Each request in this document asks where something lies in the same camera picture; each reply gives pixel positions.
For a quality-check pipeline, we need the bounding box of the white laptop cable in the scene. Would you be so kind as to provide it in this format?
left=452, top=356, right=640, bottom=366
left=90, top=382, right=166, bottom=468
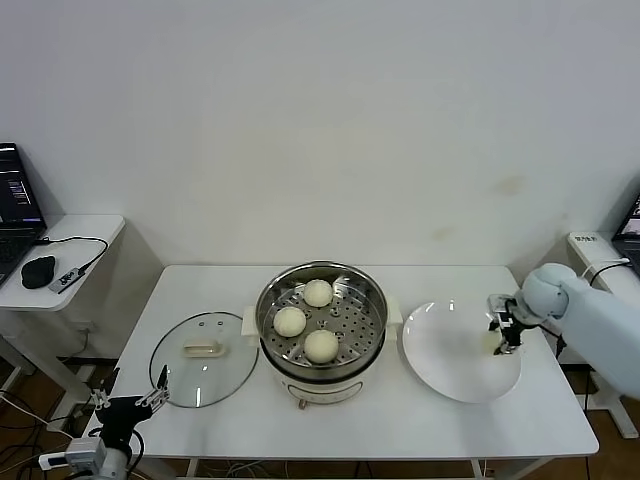
left=579, top=257, right=629, bottom=281

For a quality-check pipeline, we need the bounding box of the cream electric cooker pot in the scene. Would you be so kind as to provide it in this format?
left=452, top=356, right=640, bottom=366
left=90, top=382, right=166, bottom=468
left=243, top=324, right=401, bottom=412

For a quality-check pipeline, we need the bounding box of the black cable with adapter block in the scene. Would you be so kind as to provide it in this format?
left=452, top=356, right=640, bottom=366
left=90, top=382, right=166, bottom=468
left=553, top=258, right=632, bottom=409

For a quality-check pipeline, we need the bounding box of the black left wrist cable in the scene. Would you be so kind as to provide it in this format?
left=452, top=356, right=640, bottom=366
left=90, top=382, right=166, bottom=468
left=112, top=428, right=147, bottom=474

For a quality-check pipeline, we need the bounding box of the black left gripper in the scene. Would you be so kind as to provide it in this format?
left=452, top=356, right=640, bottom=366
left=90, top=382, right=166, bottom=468
left=90, top=364, right=171, bottom=448

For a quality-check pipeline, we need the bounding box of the black laptop with camera views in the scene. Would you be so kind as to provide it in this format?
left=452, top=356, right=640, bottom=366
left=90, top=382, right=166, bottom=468
left=609, top=187, right=640, bottom=279

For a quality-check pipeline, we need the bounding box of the black laptop with dark screen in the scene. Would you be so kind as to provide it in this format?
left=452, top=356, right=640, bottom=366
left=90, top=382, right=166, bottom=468
left=0, top=142, right=49, bottom=287

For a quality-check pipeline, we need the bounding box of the grey usb hub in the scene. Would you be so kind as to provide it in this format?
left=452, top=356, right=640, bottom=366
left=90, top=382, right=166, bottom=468
left=51, top=267, right=84, bottom=294

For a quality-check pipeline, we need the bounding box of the black computer mouse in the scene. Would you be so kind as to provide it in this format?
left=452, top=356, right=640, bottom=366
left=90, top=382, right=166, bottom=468
left=20, top=255, right=57, bottom=290

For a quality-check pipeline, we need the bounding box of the white round plate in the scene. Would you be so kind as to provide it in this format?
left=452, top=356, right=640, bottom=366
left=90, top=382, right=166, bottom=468
left=402, top=299, right=523, bottom=404

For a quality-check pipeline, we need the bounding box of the black usb hub cable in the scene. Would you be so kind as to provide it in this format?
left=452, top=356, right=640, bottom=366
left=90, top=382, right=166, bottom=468
left=33, top=236, right=109, bottom=275

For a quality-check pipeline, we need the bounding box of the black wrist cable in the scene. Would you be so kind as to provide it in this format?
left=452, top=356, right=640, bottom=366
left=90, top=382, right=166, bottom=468
left=542, top=324, right=570, bottom=360
left=112, top=428, right=147, bottom=474

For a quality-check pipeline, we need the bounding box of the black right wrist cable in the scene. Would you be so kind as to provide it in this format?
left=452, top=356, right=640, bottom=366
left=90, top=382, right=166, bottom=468
left=542, top=324, right=570, bottom=360

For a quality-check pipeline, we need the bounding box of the white floor cable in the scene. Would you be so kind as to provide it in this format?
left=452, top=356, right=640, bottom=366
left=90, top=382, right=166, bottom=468
left=0, top=392, right=84, bottom=444

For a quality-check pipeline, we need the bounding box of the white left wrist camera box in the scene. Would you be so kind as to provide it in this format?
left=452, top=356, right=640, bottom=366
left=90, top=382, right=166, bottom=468
left=38, top=437, right=107, bottom=470

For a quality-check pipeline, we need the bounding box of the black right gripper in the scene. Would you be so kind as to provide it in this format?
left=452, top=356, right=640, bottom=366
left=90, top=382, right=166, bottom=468
left=487, top=298, right=535, bottom=357

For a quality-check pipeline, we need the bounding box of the round glass lid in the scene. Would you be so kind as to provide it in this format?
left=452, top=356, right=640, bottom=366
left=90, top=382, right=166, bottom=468
left=148, top=312, right=260, bottom=410

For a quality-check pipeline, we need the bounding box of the perforated steel steamer basket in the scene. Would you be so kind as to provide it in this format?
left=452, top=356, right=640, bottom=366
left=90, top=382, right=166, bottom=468
left=241, top=260, right=404, bottom=372

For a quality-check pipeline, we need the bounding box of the white side desk with label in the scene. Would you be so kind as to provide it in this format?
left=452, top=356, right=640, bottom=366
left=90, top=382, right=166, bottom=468
left=564, top=232, right=640, bottom=441

